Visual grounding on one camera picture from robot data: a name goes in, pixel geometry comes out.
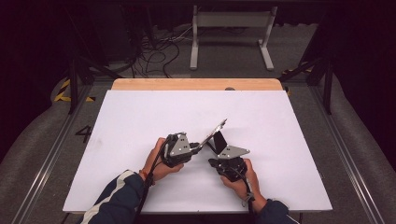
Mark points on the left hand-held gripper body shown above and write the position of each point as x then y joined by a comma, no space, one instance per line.
179,149

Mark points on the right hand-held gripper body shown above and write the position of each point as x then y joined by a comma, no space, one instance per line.
232,165

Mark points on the round silver-rimmed disc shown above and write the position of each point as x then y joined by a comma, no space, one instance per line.
214,132

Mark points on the person's right hand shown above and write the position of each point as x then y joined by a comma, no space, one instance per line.
247,186

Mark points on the person's left hand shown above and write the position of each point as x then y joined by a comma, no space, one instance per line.
155,168

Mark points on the white board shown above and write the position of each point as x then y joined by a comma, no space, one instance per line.
155,112

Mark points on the wooden table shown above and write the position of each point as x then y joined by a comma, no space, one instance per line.
186,84

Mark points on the yellow black floor tape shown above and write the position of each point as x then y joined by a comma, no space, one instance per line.
294,71

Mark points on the black metal stand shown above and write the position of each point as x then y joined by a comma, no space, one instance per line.
74,84
327,84

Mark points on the white metal stand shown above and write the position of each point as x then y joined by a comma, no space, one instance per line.
232,20

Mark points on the aluminium floor rail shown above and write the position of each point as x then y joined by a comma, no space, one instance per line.
345,149
49,161

